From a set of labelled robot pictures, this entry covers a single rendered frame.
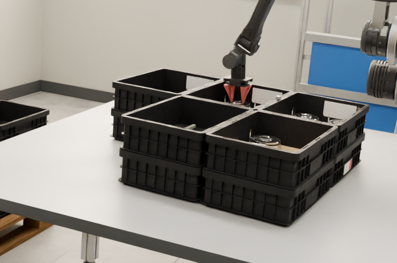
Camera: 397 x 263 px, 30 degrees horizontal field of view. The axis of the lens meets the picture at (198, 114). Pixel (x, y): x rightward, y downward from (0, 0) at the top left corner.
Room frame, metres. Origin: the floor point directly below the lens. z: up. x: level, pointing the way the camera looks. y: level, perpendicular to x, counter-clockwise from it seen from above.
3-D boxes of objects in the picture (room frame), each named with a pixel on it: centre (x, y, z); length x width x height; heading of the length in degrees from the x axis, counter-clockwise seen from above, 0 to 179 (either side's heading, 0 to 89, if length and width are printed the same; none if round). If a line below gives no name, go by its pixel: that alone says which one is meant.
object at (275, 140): (2.37, -0.23, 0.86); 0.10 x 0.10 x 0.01
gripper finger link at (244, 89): (2.85, -0.16, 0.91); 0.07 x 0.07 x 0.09; 64
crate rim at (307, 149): (2.24, -0.24, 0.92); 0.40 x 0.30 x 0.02; 154
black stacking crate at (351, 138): (2.60, -0.42, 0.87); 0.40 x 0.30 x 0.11; 154
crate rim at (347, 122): (2.60, -0.42, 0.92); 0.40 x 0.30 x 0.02; 154
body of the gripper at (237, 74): (2.85, -0.14, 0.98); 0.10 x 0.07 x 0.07; 64
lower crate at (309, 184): (2.24, -0.24, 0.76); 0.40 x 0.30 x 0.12; 154
